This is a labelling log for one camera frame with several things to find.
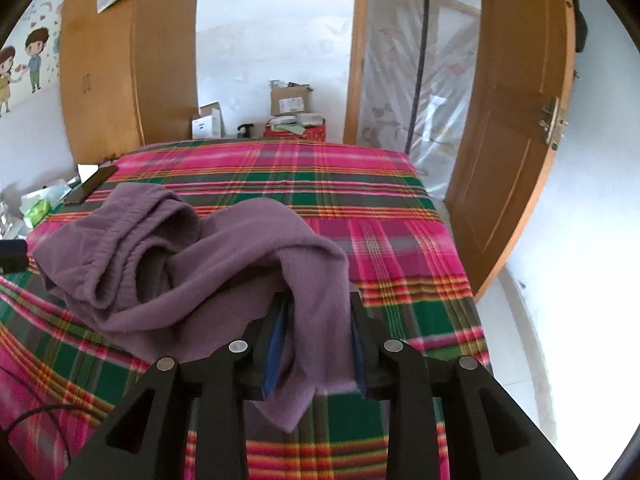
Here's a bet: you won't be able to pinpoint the green packet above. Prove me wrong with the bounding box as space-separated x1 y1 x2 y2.
22 199 53 228

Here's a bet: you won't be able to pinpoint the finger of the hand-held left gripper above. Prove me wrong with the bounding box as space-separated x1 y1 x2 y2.
0 240 28 275

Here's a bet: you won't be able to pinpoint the brown cardboard box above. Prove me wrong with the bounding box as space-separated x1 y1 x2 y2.
270 80 314 117

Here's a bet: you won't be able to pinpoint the cartoon wall poster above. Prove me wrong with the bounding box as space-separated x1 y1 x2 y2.
0 0 68 118

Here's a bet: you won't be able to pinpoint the purple fleece pants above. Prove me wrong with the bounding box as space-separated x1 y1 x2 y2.
32 183 366 433

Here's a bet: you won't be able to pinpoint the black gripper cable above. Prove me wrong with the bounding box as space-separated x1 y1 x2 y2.
0 402 116 433

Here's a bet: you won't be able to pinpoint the clear plastic bottle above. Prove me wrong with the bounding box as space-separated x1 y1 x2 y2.
0 187 21 241

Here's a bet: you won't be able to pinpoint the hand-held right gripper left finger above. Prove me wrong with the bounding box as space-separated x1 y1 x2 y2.
62 292 296 480

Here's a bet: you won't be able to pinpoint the clear plastic sheet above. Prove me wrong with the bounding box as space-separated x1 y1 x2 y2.
357 0 483 201

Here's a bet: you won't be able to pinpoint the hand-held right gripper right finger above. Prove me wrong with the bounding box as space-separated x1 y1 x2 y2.
347 290 578 480

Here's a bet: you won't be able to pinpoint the small open cardboard box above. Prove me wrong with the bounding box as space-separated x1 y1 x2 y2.
199 102 224 138

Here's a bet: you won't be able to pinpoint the red patterned box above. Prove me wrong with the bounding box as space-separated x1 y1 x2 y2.
263 116 327 143

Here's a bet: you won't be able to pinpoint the wooden door frame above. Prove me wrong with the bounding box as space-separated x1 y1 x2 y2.
342 0 373 146

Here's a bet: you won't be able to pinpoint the black smartphone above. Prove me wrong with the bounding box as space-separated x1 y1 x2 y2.
62 164 120 206

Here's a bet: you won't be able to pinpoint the metal door lock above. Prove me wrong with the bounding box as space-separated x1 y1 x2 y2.
532 96 568 150

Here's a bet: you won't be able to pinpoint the hanging black cable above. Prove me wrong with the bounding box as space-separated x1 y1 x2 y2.
404 0 433 153

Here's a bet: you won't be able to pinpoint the pink green plaid blanket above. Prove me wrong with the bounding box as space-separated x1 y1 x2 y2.
0 140 493 480

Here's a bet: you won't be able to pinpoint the wooden wardrobe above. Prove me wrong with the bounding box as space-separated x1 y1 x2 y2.
59 0 203 166

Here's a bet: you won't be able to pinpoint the wooden door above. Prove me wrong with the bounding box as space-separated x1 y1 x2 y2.
444 0 577 303

